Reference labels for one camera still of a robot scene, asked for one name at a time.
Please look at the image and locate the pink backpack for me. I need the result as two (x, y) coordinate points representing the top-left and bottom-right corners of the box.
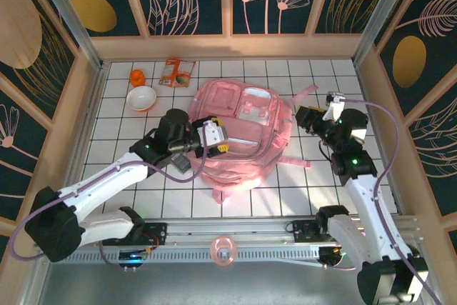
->
(187, 81), (318, 204)

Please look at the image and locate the black calculator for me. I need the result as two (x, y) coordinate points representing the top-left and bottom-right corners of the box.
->
(169, 153), (193, 175)

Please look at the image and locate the orange snack bag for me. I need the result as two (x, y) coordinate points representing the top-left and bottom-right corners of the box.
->
(158, 56), (197, 90)

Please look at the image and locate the white orange bowl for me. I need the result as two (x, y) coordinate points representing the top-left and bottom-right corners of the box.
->
(126, 85), (157, 113)

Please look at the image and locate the small orange plastic cup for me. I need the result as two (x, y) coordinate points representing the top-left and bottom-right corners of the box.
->
(129, 69), (146, 87)

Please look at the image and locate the black controller board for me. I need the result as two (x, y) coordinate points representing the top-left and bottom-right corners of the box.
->
(119, 250), (150, 272)
(318, 246), (358, 269)

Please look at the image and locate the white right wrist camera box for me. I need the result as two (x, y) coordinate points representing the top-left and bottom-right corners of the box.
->
(325, 91), (346, 123)

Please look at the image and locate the aluminium mounting rail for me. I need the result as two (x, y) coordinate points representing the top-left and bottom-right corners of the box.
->
(35, 214), (421, 249)

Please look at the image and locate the pink tape ring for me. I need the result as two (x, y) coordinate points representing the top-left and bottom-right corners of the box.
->
(209, 236), (239, 267)

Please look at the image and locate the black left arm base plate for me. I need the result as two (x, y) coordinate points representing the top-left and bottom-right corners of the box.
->
(102, 221), (169, 247)

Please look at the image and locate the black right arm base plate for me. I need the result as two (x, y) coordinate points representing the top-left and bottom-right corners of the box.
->
(285, 219), (358, 245)

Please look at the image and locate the grey slotted cable duct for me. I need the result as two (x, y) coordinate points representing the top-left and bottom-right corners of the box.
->
(49, 249), (322, 266)

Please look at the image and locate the aluminium frame post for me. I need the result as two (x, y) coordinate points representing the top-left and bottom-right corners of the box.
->
(30, 0), (105, 71)
(351, 0), (417, 66)

